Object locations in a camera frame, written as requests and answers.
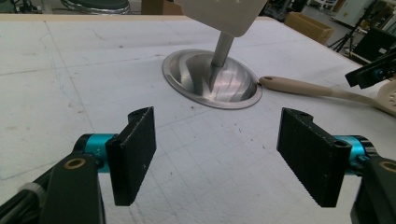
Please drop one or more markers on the beige perforated skimmer spoon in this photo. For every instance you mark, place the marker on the beige perforated skimmer spoon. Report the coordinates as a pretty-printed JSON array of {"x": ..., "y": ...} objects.
[{"x": 311, "y": 90}]

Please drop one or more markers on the metal utensil stand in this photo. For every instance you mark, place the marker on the metal utensil stand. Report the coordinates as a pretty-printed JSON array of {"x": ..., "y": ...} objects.
[{"x": 218, "y": 84}]

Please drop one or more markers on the black tripod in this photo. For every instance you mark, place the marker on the black tripod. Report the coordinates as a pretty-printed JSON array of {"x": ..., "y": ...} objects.
[{"x": 348, "y": 39}]

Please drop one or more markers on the large cardboard box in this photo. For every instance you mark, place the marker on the large cardboard box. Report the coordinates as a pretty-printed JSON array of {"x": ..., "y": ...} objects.
[{"x": 162, "y": 6}]

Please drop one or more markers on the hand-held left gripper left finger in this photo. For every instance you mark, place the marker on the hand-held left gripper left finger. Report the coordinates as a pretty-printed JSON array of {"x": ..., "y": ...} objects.
[{"x": 132, "y": 158}]

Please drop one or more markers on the beige slotted spatula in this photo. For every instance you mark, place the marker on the beige slotted spatula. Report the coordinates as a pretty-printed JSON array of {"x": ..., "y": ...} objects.
[{"x": 224, "y": 15}]

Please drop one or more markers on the white foam mat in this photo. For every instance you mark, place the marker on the white foam mat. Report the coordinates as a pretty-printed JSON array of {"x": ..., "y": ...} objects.
[{"x": 62, "y": 93}]

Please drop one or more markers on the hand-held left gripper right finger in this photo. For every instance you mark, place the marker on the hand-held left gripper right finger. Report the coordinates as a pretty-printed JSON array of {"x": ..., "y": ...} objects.
[{"x": 314, "y": 161}]

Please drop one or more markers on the small cardboard box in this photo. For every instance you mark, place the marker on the small cardboard box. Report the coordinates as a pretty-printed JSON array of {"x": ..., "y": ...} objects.
[{"x": 308, "y": 27}]

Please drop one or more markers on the black monitor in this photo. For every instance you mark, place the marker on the black monitor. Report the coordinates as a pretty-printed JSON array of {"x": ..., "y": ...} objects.
[{"x": 375, "y": 43}]

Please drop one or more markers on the black chrome stool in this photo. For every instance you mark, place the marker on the black chrome stool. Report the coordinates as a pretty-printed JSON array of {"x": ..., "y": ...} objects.
[{"x": 96, "y": 5}]

